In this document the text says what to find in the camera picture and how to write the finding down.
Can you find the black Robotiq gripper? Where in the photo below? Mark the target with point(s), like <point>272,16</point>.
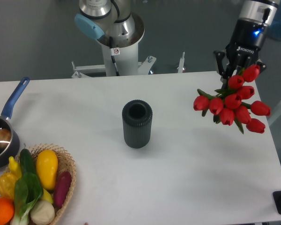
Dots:
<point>243,49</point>

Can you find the red tulip bouquet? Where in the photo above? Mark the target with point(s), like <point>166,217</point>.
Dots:
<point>228,105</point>

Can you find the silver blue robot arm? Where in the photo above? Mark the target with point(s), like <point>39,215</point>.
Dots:
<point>259,11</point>

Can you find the dark ribbed vase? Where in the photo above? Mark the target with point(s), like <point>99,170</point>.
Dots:
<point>137,118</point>

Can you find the purple eggplant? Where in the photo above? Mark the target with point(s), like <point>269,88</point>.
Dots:
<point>61,188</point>

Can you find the yellow squash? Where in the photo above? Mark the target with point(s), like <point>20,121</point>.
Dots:
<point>47,166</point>

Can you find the dark green cucumber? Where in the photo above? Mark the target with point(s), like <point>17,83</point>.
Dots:
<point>27,162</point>

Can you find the yellow banana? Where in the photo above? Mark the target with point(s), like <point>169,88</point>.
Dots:
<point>47,196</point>

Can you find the green bok choy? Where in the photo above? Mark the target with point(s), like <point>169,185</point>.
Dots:
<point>27,192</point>

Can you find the beige garlic bulb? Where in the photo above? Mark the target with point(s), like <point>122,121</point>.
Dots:
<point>43,213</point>

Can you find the small yellow pepper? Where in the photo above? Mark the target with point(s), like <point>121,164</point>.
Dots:
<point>15,167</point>

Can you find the brown bread bun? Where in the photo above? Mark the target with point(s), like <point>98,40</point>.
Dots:
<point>5,137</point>

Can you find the yellow bell pepper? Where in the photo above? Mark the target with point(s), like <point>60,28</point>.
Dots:
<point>7,185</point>

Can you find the orange fruit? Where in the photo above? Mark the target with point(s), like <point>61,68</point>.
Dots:
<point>6,210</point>

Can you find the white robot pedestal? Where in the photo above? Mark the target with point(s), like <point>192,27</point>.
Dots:
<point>118,30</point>

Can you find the blue handled saucepan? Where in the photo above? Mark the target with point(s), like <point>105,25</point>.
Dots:
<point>12,149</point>

